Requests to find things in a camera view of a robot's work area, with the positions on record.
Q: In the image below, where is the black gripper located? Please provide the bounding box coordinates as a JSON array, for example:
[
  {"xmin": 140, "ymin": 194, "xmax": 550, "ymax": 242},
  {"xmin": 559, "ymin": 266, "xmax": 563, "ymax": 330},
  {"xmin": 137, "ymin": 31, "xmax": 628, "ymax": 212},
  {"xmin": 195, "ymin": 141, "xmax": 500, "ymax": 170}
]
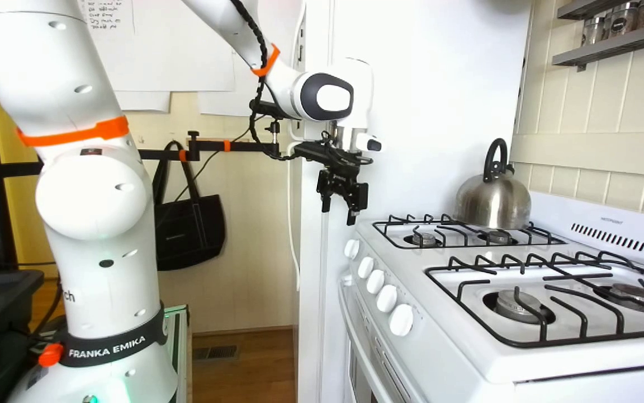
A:
[{"xmin": 316, "ymin": 152, "xmax": 372, "ymax": 227}]

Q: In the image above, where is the black stove grate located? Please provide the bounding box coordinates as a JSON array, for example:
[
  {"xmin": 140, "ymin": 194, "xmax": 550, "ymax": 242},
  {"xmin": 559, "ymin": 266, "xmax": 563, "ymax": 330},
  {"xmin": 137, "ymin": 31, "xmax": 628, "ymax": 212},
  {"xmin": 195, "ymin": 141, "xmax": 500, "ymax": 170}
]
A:
[
  {"xmin": 372, "ymin": 213, "xmax": 569, "ymax": 252},
  {"xmin": 422, "ymin": 252, "xmax": 644, "ymax": 350}
]

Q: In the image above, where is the white gas stove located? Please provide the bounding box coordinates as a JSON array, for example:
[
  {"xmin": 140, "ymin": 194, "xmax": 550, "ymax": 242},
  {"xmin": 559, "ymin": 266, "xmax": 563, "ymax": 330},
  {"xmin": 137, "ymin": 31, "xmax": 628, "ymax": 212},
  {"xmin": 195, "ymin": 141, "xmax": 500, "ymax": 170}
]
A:
[{"xmin": 338, "ymin": 190, "xmax": 644, "ymax": 403}]

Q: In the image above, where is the round gas burner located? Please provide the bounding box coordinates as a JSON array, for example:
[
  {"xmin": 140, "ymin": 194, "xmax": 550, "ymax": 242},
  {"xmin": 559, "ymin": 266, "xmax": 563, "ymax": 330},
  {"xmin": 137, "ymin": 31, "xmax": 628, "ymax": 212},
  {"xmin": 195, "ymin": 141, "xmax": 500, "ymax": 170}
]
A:
[
  {"xmin": 480, "ymin": 287, "xmax": 556, "ymax": 328},
  {"xmin": 595, "ymin": 281, "xmax": 644, "ymax": 318},
  {"xmin": 400, "ymin": 229, "xmax": 443, "ymax": 252}
]

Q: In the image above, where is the black hanging bag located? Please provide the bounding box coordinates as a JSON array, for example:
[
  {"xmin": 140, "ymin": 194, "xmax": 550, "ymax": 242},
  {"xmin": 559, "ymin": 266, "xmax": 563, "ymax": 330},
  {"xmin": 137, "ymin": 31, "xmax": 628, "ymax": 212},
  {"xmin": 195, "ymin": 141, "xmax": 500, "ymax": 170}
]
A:
[{"xmin": 149, "ymin": 141, "xmax": 229, "ymax": 273}]

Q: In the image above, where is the white refrigerator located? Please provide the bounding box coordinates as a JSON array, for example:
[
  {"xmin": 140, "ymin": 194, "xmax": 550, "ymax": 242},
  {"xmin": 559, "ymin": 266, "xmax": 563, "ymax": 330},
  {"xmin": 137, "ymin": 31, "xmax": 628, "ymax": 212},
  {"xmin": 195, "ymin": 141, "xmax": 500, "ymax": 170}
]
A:
[{"xmin": 296, "ymin": 0, "xmax": 533, "ymax": 403}]

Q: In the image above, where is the white paper sheet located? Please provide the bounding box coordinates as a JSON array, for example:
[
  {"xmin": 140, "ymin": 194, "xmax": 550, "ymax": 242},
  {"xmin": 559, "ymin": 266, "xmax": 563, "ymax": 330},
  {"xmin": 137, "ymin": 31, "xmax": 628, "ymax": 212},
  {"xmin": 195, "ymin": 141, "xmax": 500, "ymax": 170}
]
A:
[
  {"xmin": 74, "ymin": 0, "xmax": 240, "ymax": 96},
  {"xmin": 116, "ymin": 88, "xmax": 172, "ymax": 114},
  {"xmin": 197, "ymin": 66, "xmax": 263, "ymax": 120}
]

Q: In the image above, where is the floor vent grille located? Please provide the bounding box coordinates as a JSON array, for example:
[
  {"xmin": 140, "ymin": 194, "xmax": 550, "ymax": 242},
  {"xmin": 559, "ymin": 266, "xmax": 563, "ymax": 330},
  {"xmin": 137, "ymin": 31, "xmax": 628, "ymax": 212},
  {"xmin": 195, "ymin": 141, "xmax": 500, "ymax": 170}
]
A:
[{"xmin": 195, "ymin": 343, "xmax": 240, "ymax": 363}]

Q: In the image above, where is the black oblong camera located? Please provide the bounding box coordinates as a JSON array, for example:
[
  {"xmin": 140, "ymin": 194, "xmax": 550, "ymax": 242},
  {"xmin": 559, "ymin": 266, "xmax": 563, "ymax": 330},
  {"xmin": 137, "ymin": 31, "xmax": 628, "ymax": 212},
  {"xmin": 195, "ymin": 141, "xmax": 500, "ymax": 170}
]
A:
[{"xmin": 248, "ymin": 100, "xmax": 296, "ymax": 122}]

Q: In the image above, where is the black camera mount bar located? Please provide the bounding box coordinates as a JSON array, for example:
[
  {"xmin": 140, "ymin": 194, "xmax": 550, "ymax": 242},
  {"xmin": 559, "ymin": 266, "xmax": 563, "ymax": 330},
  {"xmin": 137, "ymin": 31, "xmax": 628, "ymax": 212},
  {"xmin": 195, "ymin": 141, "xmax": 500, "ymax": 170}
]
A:
[{"xmin": 139, "ymin": 130, "xmax": 297, "ymax": 165}]

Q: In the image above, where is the white oven door handle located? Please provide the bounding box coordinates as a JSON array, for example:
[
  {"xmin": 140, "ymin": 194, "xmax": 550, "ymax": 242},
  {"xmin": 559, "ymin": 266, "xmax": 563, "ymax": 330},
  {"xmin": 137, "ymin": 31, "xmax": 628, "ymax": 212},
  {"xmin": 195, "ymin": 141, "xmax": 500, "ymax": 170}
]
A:
[{"xmin": 339, "ymin": 287, "xmax": 414, "ymax": 403}]

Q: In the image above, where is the black cable chain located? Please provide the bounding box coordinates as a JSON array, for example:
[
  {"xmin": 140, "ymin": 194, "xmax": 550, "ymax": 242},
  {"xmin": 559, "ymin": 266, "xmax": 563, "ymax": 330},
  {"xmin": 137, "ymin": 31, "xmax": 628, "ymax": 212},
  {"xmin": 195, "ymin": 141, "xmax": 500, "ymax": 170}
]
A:
[{"xmin": 229, "ymin": 0, "xmax": 353, "ymax": 170}]

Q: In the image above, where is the steel kettle with black handle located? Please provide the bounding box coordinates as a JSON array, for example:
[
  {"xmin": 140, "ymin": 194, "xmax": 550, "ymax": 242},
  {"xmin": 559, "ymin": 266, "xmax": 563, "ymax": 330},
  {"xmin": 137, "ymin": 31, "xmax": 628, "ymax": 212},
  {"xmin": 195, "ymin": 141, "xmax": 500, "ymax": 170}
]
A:
[{"xmin": 453, "ymin": 138, "xmax": 534, "ymax": 232}]

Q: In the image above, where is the orange velcro strap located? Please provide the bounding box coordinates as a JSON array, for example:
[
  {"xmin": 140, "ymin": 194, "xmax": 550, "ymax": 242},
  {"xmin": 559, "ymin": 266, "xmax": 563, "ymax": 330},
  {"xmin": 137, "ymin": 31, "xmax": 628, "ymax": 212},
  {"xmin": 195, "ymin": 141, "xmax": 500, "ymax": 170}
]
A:
[
  {"xmin": 253, "ymin": 43, "xmax": 282, "ymax": 82},
  {"xmin": 15, "ymin": 114, "xmax": 133, "ymax": 150}
]

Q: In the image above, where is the grey wall shelf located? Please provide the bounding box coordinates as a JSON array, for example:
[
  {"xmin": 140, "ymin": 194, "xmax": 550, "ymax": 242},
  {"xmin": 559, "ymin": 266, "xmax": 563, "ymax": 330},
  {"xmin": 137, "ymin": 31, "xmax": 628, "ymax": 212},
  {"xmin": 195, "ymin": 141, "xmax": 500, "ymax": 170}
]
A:
[
  {"xmin": 553, "ymin": 19, "xmax": 644, "ymax": 74},
  {"xmin": 556, "ymin": 0, "xmax": 616, "ymax": 22}
]

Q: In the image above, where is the orange cable clip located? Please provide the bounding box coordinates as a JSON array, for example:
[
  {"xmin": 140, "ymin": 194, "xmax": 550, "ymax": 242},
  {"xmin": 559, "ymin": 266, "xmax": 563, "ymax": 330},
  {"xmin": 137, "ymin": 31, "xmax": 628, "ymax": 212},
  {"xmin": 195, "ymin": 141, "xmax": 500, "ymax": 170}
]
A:
[{"xmin": 35, "ymin": 340, "xmax": 64, "ymax": 371}]

